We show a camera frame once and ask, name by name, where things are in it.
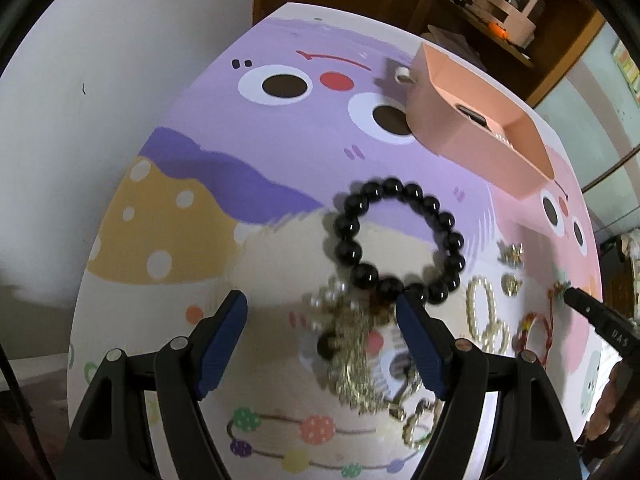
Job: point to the pale sliding door wardrobe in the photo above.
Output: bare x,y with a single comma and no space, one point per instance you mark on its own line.
590,120

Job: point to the cartoon printed table mat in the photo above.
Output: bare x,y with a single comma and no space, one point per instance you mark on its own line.
200,210

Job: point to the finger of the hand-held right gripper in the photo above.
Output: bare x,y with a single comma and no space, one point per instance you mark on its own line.
585,306

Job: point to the gold brooch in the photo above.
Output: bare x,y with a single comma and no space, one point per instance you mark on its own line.
511,285
512,255

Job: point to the person's right hand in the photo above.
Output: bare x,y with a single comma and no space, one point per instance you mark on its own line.
605,405

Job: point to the small orange object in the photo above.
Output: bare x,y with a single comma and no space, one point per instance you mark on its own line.
496,28

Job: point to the white tape roll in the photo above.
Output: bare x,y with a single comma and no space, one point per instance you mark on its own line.
396,76

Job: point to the pink desk organizer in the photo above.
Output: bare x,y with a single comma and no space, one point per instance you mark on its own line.
515,10

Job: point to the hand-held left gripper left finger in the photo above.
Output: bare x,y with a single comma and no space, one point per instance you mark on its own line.
225,335

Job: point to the dark round bead pendant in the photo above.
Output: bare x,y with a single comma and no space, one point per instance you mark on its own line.
326,346

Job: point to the cardboard stack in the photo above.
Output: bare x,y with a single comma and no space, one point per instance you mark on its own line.
442,35

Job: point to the dark wooden furniture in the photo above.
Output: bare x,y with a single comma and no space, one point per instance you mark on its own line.
620,270

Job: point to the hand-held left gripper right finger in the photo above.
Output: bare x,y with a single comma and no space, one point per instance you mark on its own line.
417,340

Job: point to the wall poster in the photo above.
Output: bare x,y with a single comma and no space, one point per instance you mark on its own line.
627,67

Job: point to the pink plastic tray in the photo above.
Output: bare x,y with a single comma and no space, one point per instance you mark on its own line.
450,125

